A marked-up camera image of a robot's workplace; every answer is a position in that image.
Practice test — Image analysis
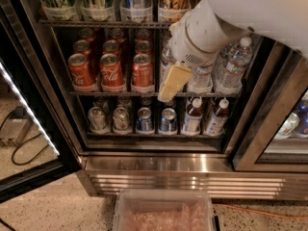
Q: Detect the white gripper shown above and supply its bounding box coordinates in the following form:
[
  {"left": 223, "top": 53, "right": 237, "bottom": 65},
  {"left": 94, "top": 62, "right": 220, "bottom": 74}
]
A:
[{"left": 158, "top": 14, "right": 221, "bottom": 102}]

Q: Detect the water bottle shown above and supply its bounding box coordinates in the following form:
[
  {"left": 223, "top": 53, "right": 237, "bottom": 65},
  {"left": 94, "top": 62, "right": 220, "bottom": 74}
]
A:
[
  {"left": 188, "top": 66, "right": 212, "bottom": 93},
  {"left": 160, "top": 44, "right": 175, "bottom": 87},
  {"left": 214, "top": 37, "right": 253, "bottom": 94}
]

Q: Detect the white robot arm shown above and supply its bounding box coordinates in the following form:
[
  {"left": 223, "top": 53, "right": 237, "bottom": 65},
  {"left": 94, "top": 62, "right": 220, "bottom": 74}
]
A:
[{"left": 158, "top": 0, "right": 308, "bottom": 102}]

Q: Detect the left brown tea bottle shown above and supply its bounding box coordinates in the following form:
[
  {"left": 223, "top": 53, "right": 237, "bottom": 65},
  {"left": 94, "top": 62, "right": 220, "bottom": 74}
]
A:
[{"left": 181, "top": 98, "right": 203, "bottom": 136}]

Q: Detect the brown tea bottle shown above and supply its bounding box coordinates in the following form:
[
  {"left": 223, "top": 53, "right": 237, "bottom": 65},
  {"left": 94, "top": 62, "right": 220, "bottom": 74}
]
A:
[
  {"left": 181, "top": 98, "right": 203, "bottom": 136},
  {"left": 204, "top": 98, "right": 229, "bottom": 137}
]

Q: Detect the right brown tea bottle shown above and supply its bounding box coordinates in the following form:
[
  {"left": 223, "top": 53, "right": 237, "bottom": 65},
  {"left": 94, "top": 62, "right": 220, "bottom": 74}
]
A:
[{"left": 204, "top": 98, "right": 229, "bottom": 137}]

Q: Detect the stainless steel fridge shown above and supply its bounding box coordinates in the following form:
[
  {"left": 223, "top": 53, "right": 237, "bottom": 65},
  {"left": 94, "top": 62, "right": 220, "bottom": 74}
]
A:
[{"left": 1, "top": 0, "right": 308, "bottom": 200}]

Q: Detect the open fridge glass door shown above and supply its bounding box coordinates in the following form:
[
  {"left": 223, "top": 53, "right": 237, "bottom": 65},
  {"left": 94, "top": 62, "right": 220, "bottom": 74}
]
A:
[{"left": 0, "top": 7, "right": 80, "bottom": 203}]

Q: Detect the second row right cola can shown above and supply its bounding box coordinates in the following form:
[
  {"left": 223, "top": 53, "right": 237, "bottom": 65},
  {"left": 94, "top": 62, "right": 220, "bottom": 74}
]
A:
[{"left": 135, "top": 40, "right": 153, "bottom": 56}]

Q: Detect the second row cola can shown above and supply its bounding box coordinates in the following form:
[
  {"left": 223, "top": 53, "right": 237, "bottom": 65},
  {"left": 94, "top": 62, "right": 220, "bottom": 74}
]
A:
[
  {"left": 135, "top": 40, "right": 153, "bottom": 56},
  {"left": 73, "top": 39, "right": 94, "bottom": 58},
  {"left": 102, "top": 39, "right": 121, "bottom": 56}
]

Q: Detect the front right cola can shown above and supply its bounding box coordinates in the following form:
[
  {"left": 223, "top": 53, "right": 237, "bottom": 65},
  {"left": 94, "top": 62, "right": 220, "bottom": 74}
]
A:
[{"left": 131, "top": 54, "right": 155, "bottom": 93}]

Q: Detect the silver blue tall can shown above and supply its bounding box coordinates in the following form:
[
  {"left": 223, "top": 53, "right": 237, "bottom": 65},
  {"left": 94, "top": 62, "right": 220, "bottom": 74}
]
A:
[{"left": 119, "top": 0, "right": 153, "bottom": 23}]

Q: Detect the second row middle cola can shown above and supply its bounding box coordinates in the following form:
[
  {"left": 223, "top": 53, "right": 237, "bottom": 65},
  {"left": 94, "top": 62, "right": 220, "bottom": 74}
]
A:
[{"left": 102, "top": 39, "right": 121, "bottom": 56}]

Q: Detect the front middle cola can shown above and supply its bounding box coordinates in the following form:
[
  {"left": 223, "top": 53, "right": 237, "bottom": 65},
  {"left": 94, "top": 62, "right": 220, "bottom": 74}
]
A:
[{"left": 99, "top": 54, "right": 125, "bottom": 92}]

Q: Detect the second row left cola can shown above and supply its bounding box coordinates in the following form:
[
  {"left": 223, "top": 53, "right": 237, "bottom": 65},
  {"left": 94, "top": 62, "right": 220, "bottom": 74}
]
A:
[{"left": 73, "top": 39, "right": 94, "bottom": 58}]

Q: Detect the front left cola can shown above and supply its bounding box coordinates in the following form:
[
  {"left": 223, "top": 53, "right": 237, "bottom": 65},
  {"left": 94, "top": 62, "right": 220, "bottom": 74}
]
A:
[{"left": 68, "top": 53, "right": 96, "bottom": 92}]

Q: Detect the silver can bottom left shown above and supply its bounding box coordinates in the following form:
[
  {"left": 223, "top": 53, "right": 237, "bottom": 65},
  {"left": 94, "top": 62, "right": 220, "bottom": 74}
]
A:
[{"left": 88, "top": 107, "right": 108, "bottom": 134}]

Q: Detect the clear plastic storage bin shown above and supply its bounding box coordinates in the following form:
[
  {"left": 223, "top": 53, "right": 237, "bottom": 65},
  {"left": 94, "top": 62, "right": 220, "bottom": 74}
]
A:
[{"left": 113, "top": 190, "right": 218, "bottom": 231}]

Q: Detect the orange extension cable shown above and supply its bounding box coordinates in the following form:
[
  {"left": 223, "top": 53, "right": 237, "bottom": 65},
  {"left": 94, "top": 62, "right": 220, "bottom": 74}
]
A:
[{"left": 212, "top": 203, "right": 308, "bottom": 220}]

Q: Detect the black floor cable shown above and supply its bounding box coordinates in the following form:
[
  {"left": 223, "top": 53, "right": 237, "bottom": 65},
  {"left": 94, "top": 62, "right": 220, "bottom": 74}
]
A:
[{"left": 0, "top": 111, "right": 51, "bottom": 167}]

